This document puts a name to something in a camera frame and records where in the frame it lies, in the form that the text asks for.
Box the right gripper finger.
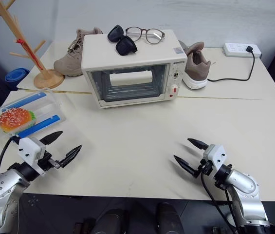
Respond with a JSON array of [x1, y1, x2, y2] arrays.
[[173, 154, 200, 179], [187, 138, 210, 151]]

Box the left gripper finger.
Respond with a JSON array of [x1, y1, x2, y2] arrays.
[[59, 144, 83, 169], [39, 131, 64, 145]]

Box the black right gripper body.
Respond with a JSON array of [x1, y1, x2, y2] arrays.
[[193, 158, 214, 179]]

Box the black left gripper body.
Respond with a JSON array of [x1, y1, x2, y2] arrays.
[[37, 150, 64, 172]]

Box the cream mini toaster oven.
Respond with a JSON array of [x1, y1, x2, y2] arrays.
[[81, 29, 186, 109]]

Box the clear container with blue clips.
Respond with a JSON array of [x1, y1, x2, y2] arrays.
[[0, 88, 67, 140]]

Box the toy hamburger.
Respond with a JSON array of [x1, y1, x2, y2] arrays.
[[0, 108, 37, 134]]

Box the dark rounded shape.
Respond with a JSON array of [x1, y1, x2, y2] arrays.
[[156, 202, 185, 234]]

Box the wooden mug tree stand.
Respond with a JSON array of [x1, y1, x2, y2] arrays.
[[0, 0, 66, 90]]

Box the blue rolled mat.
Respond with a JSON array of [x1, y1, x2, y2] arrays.
[[4, 68, 31, 82]]

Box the beige sneaker with white sole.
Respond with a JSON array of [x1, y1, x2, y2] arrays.
[[178, 39, 212, 90]]

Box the beige lace-up boot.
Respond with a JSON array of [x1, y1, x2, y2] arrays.
[[53, 27, 103, 77]]

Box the white power strip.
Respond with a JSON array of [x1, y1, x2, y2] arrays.
[[222, 42, 262, 59]]

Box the black sunglasses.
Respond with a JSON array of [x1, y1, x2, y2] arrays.
[[107, 24, 138, 57]]

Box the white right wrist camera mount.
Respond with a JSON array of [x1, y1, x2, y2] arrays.
[[203, 144, 227, 172]]

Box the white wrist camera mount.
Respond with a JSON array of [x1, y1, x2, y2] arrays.
[[203, 144, 227, 172], [18, 136, 46, 176]]

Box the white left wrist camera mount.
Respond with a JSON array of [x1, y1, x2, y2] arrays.
[[18, 136, 46, 176]]

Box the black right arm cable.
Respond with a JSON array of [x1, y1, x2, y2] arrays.
[[200, 168, 242, 234]]

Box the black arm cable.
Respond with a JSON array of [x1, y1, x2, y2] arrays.
[[0, 136, 21, 176], [200, 168, 242, 234]]

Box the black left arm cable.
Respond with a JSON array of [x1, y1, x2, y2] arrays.
[[0, 136, 21, 176]]

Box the red cord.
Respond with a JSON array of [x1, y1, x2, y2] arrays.
[[15, 38, 45, 72]]

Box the black plug with cable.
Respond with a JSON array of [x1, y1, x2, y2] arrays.
[[207, 45, 256, 83]]

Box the brown round-frame eyeglasses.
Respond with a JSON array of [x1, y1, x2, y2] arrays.
[[125, 26, 165, 45]]

